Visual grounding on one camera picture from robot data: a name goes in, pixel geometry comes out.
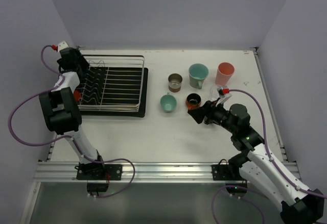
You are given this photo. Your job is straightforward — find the large green mug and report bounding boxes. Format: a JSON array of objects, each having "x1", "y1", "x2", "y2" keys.
[{"x1": 189, "y1": 63, "x2": 209, "y2": 89}]

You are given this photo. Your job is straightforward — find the orange mug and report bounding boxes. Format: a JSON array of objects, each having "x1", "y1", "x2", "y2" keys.
[{"x1": 73, "y1": 89, "x2": 81, "y2": 103}]

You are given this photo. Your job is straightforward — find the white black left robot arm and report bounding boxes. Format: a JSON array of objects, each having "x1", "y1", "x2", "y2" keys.
[{"x1": 39, "y1": 41, "x2": 103, "y2": 172}]

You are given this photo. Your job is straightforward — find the aluminium right side rail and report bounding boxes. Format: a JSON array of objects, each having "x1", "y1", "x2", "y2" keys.
[{"x1": 251, "y1": 46, "x2": 291, "y2": 162}]

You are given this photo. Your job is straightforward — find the clear glass cup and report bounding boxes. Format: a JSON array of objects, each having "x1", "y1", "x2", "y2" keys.
[{"x1": 209, "y1": 85, "x2": 221, "y2": 101}]

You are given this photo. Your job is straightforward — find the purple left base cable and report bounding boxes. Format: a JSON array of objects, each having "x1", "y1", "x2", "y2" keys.
[{"x1": 88, "y1": 159, "x2": 136, "y2": 199}]

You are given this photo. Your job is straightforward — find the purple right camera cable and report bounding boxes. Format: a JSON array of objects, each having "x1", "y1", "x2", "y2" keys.
[{"x1": 221, "y1": 87, "x2": 327, "y2": 199}]

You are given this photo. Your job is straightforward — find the black drip tray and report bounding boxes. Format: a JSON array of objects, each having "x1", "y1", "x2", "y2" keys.
[{"x1": 76, "y1": 66, "x2": 148, "y2": 118}]

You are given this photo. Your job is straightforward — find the blue cup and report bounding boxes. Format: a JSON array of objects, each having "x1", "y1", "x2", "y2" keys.
[{"x1": 76, "y1": 67, "x2": 85, "y2": 79}]

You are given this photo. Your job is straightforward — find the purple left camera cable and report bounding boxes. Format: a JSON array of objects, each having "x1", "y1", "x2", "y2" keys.
[{"x1": 7, "y1": 44, "x2": 77, "y2": 147}]

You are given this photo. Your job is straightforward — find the purple camera cable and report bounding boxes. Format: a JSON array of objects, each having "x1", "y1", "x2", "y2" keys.
[
  {"x1": 7, "y1": 44, "x2": 77, "y2": 147},
  {"x1": 221, "y1": 87, "x2": 327, "y2": 199}
]

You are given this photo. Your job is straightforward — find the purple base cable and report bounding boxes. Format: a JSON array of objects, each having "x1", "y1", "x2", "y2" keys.
[
  {"x1": 88, "y1": 159, "x2": 136, "y2": 199},
  {"x1": 212, "y1": 184, "x2": 268, "y2": 224}
]

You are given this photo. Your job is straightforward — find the black controller box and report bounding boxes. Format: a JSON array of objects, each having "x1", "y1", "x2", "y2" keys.
[
  {"x1": 226, "y1": 183, "x2": 247, "y2": 197},
  {"x1": 86, "y1": 183, "x2": 109, "y2": 195}
]

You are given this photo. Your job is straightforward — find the left black controller box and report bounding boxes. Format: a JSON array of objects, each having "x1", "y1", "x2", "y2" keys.
[{"x1": 86, "y1": 183, "x2": 109, "y2": 195}]

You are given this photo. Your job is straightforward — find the orange white-ringed cup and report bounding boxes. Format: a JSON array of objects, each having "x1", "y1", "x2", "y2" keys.
[{"x1": 185, "y1": 93, "x2": 201, "y2": 110}]

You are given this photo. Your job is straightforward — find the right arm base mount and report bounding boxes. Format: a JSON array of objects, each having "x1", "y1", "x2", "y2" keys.
[{"x1": 211, "y1": 159, "x2": 244, "y2": 181}]

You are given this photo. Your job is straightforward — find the right black controller box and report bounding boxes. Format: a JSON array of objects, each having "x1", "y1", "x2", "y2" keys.
[{"x1": 226, "y1": 183, "x2": 247, "y2": 197}]

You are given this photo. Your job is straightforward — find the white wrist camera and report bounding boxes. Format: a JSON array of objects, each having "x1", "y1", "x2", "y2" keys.
[
  {"x1": 57, "y1": 41, "x2": 69, "y2": 52},
  {"x1": 216, "y1": 86, "x2": 231, "y2": 106}
]

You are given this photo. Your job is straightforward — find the white brown cup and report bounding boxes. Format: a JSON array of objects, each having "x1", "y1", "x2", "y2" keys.
[{"x1": 168, "y1": 73, "x2": 183, "y2": 92}]

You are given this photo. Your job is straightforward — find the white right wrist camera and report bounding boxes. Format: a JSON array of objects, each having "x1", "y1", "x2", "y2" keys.
[{"x1": 216, "y1": 86, "x2": 231, "y2": 106}]

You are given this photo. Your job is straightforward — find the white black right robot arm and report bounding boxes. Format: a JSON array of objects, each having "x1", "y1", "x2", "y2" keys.
[{"x1": 188, "y1": 101, "x2": 324, "y2": 223}]

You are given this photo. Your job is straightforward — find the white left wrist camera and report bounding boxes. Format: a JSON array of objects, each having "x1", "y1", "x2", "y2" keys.
[{"x1": 57, "y1": 41, "x2": 69, "y2": 52}]

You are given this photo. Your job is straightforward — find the metal wire dish rack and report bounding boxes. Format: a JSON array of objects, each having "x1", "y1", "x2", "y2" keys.
[{"x1": 77, "y1": 54, "x2": 145, "y2": 112}]

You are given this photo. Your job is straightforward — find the small green cup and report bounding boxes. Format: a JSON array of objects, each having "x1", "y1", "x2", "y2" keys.
[{"x1": 160, "y1": 93, "x2": 177, "y2": 113}]

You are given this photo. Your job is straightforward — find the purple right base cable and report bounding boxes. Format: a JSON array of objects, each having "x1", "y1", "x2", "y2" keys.
[{"x1": 212, "y1": 184, "x2": 268, "y2": 224}]

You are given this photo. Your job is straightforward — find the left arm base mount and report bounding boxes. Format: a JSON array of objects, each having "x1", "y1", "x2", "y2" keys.
[{"x1": 75, "y1": 163, "x2": 123, "y2": 181}]

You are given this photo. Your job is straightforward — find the pink plastic cup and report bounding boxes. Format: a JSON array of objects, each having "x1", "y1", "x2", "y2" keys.
[{"x1": 215, "y1": 62, "x2": 235, "y2": 86}]

